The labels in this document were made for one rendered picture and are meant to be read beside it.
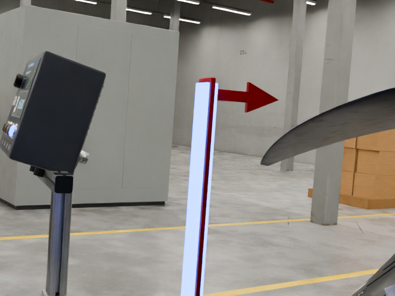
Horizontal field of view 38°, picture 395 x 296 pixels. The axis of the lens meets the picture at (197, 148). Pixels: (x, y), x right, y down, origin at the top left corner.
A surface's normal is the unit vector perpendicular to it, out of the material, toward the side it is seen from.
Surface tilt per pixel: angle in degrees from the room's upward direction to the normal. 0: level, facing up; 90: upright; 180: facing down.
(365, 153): 90
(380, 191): 90
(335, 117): 163
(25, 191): 90
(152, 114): 90
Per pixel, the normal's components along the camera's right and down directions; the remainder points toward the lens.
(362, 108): 0.04, 0.98
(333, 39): -0.82, -0.03
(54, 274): 0.39, 0.07
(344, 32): 0.58, 0.08
